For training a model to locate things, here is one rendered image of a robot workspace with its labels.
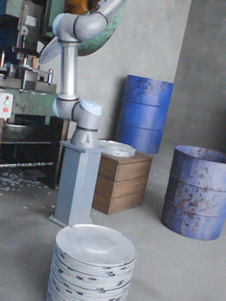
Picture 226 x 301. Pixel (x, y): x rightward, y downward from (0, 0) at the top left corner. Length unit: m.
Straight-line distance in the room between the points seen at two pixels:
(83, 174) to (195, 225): 0.74
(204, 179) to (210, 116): 3.18
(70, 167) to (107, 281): 0.80
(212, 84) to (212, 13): 1.00
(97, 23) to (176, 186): 1.02
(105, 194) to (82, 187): 0.36
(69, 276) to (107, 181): 1.03
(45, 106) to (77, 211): 0.77
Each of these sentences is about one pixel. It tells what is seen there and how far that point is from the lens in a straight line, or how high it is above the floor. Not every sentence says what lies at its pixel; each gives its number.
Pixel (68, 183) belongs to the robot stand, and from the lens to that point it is 1.85.
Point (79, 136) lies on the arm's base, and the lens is 1.80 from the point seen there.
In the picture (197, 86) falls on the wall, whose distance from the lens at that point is 5.32.
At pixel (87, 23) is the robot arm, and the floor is 1.04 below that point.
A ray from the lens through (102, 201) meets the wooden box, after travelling 2.19.
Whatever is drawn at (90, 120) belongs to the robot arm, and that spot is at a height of 0.59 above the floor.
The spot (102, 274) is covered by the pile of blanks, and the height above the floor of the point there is 0.21.
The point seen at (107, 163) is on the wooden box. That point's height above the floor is 0.32.
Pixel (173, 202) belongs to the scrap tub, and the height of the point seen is 0.17.
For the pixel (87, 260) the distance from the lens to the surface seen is 1.18.
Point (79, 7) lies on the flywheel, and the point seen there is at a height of 1.24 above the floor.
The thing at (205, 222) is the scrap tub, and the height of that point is 0.12.
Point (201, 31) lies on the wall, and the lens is 5.46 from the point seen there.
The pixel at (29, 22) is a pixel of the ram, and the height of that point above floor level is 1.05.
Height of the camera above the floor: 0.83
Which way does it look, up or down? 12 degrees down
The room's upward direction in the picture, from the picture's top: 11 degrees clockwise
